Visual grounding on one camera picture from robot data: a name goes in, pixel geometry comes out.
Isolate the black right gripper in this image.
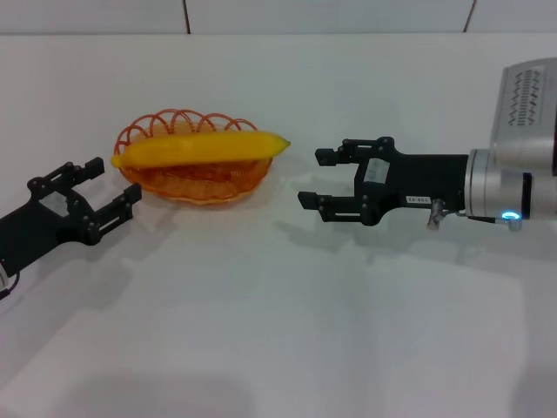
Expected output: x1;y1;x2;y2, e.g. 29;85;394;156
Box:
298;136;470;226

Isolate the yellow banana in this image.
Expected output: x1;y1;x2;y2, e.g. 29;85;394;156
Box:
111;130;292;169

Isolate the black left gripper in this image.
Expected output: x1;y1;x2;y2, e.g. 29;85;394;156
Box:
0;157;144;275

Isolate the orange wire basket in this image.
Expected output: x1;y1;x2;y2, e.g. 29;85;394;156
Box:
115;108;274;204

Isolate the thin left wrist cable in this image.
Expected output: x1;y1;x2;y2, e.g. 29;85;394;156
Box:
0;272;21;301

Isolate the grey right wrist connector stub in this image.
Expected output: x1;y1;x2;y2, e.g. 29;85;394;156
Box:
426;199;447;232

